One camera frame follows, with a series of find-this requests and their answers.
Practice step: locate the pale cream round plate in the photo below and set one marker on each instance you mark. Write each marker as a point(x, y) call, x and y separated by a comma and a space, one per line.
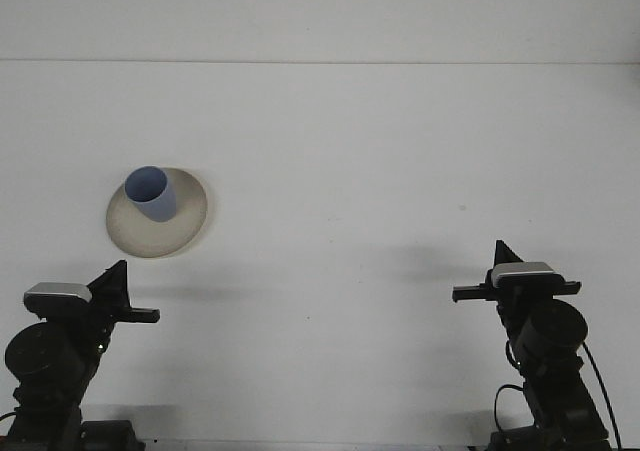
point(165, 238)

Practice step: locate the pale blue cup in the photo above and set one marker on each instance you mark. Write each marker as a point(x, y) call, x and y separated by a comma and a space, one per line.
point(160, 206)

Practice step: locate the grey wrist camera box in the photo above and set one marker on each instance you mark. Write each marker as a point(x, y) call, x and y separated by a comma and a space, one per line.
point(57, 293)
point(525, 273)

